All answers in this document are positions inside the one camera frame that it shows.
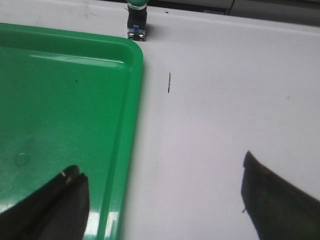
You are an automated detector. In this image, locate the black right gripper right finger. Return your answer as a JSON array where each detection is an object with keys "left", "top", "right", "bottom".
[{"left": 241, "top": 151, "right": 320, "bottom": 240}]

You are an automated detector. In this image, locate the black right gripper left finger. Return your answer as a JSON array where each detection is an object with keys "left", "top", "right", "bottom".
[{"left": 0, "top": 165, "right": 90, "bottom": 240}]

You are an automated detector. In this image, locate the green mushroom push button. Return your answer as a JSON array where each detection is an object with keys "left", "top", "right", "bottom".
[{"left": 126, "top": 0, "right": 149, "bottom": 41}]

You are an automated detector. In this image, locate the green plastic tray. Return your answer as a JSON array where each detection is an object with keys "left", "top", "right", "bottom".
[{"left": 0, "top": 23, "right": 143, "bottom": 240}]

